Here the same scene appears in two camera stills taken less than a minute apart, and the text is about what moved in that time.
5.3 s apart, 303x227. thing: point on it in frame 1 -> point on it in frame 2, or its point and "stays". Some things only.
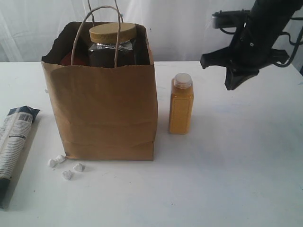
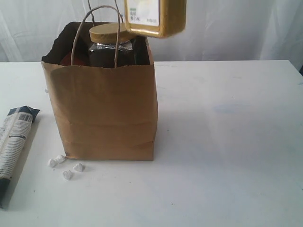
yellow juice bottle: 181,104 -> 157,18
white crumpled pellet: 52,162 stays
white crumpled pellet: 59,159 stays
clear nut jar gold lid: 102,52 stays
